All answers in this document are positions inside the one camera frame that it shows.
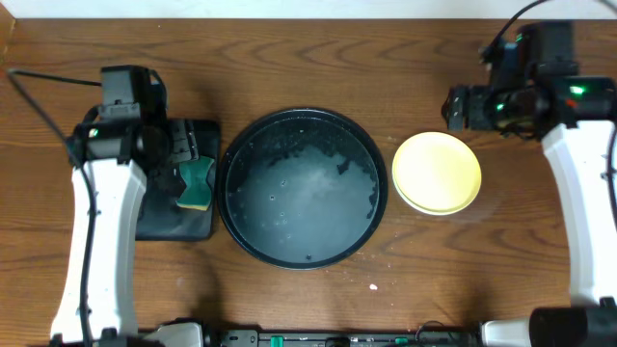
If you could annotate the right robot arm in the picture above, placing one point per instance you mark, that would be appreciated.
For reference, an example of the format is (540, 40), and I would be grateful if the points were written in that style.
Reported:
(574, 119)

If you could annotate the light green plate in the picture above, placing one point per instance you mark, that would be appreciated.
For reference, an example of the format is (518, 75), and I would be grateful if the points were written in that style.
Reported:
(434, 212)

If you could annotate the green yellow sponge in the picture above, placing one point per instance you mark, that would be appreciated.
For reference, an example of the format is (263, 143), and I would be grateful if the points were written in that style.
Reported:
(197, 194)

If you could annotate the round black tray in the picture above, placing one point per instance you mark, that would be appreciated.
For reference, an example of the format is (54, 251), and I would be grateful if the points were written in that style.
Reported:
(302, 188)

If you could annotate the yellow plate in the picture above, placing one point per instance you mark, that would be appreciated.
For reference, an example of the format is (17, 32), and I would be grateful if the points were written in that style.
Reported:
(436, 170)

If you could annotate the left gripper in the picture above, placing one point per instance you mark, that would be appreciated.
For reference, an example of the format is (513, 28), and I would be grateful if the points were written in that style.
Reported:
(184, 143)

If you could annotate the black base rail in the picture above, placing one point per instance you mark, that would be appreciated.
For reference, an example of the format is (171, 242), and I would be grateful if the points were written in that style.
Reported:
(428, 334)

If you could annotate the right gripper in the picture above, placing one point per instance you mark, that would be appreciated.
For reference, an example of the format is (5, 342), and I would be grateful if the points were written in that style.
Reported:
(473, 120)

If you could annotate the rectangular black tray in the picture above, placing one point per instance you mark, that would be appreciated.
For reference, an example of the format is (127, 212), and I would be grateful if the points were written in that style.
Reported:
(160, 219)

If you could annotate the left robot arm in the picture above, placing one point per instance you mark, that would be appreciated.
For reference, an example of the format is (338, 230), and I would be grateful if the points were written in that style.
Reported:
(97, 306)

